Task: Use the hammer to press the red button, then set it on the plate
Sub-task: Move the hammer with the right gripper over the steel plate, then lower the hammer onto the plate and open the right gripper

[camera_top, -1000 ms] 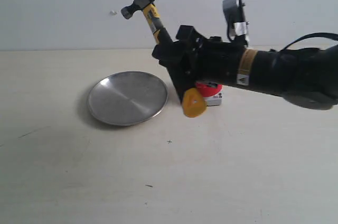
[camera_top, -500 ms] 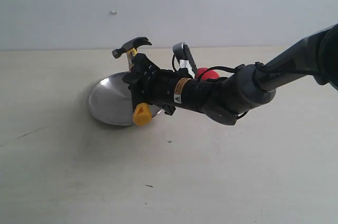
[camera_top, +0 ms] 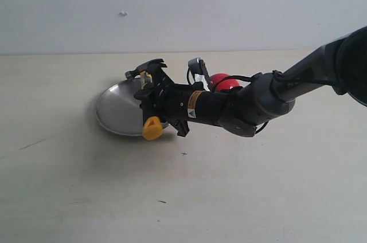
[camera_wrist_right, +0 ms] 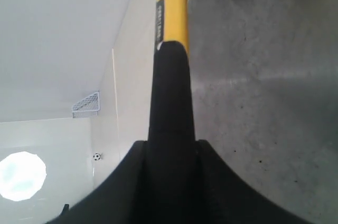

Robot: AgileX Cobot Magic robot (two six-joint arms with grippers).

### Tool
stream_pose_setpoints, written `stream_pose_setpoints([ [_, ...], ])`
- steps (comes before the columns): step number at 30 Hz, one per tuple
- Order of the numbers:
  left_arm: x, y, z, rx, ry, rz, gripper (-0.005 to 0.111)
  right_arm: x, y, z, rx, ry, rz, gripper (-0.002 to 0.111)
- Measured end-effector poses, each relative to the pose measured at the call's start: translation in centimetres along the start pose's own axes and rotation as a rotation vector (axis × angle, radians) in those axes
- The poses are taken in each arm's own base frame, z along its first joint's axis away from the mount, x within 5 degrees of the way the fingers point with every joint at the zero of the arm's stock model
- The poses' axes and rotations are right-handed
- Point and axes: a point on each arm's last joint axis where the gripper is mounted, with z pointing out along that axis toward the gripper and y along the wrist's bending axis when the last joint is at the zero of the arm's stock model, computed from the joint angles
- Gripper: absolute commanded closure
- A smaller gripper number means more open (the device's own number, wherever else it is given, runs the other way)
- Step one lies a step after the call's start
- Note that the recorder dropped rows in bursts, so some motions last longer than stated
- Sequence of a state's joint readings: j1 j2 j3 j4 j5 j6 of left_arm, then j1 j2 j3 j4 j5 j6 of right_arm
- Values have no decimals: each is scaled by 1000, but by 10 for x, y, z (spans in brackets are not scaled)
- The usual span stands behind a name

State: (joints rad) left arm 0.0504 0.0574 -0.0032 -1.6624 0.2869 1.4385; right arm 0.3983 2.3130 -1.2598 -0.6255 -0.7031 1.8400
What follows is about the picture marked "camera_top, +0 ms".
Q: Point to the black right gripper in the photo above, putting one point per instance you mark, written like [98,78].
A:
[179,104]

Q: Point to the yellow black claw hammer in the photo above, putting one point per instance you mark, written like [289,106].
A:
[152,126]

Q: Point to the red dome button grey base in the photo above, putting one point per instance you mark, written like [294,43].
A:
[219,84]

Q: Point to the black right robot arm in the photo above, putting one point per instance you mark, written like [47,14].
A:
[244,111]

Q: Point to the round steel plate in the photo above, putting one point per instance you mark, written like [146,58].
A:
[117,110]

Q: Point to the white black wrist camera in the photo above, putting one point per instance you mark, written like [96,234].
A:
[198,71]

